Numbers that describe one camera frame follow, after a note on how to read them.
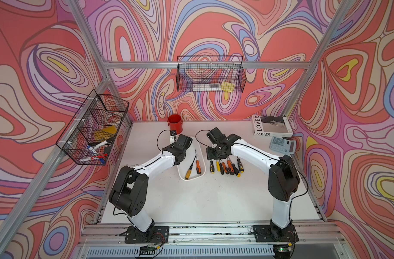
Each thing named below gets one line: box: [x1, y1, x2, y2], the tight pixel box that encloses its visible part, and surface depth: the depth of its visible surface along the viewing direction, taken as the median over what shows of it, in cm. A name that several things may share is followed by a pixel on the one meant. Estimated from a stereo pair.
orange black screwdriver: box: [194, 148, 202, 175], surface depth 95 cm
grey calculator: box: [269, 135, 297, 155], surface depth 106 cm
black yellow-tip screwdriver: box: [231, 161, 241, 178], surface depth 95 cm
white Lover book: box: [251, 114, 294, 138], surface depth 114 cm
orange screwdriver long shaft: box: [226, 157, 235, 176], surface depth 95 cm
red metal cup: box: [167, 114, 183, 135], surface depth 110 cm
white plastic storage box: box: [177, 137, 207, 182], surface depth 95 cm
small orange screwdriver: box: [220, 159, 230, 175], surface depth 95 cm
